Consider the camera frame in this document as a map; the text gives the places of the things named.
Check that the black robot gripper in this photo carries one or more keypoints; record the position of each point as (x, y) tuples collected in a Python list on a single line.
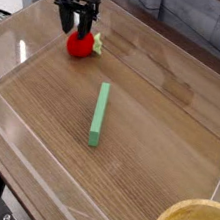
[(87, 9)]

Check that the red plush fruit green leaves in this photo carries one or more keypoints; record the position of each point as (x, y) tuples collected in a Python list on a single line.
[(85, 46)]

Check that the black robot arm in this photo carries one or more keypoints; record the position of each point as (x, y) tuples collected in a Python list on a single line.
[(87, 11)]

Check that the green rectangular block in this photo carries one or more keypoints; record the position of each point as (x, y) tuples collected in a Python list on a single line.
[(97, 120)]

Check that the clear acrylic enclosure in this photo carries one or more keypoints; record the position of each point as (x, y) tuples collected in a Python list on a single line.
[(160, 139)]

